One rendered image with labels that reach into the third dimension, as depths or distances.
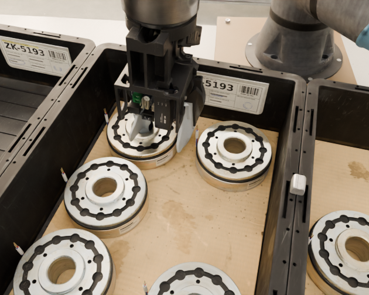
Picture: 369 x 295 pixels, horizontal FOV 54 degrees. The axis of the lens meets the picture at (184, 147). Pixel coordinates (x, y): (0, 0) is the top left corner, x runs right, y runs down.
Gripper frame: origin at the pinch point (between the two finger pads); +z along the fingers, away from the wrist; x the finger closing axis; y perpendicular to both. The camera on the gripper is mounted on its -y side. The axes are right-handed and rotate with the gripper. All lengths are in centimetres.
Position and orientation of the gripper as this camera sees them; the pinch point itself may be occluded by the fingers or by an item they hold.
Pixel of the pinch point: (165, 134)
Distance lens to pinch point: 52.1
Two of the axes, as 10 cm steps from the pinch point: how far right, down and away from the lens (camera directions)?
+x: 9.7, 2.2, -1.3
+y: -2.5, 7.2, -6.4
